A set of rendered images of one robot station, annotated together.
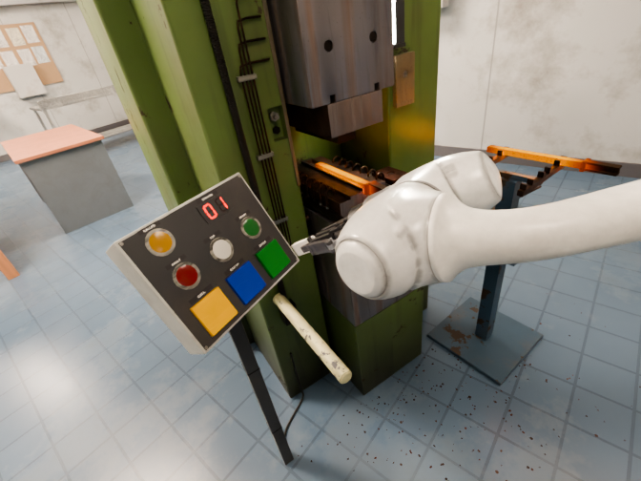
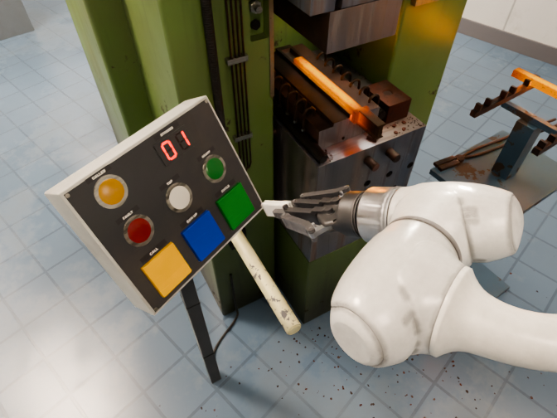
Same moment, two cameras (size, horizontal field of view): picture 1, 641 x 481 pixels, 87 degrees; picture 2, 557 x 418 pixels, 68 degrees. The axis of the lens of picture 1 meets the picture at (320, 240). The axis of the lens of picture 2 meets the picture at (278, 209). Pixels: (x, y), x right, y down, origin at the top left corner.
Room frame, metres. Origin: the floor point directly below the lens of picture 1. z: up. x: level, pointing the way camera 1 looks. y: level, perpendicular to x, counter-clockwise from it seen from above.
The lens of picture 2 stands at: (0.10, 0.05, 1.67)
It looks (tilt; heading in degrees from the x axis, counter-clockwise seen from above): 48 degrees down; 359
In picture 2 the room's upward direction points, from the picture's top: straight up
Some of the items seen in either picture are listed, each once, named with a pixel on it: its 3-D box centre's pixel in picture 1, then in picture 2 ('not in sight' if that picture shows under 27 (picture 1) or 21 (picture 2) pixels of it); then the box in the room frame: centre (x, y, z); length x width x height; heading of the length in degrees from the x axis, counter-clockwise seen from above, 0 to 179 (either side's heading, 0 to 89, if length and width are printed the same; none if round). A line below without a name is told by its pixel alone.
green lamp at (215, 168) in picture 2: (251, 227); (214, 168); (0.73, 0.16, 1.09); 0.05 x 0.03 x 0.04; 118
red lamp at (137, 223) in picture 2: (186, 275); (138, 230); (0.57, 0.28, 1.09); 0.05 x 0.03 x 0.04; 118
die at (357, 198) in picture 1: (329, 183); (309, 90); (1.22, -0.07, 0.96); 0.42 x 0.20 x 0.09; 28
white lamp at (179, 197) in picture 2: (221, 249); (179, 197); (0.65, 0.22, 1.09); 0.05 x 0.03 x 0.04; 118
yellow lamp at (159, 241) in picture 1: (160, 241); (111, 191); (0.60, 0.32, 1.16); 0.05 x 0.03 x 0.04; 118
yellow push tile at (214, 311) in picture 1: (214, 311); (166, 269); (0.54, 0.25, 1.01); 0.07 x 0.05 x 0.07; 143
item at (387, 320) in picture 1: (355, 308); (309, 230); (1.25, -0.12, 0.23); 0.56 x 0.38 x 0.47; 28
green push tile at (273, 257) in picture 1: (272, 259); (234, 206); (0.70, 0.13, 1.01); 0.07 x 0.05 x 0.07; 143
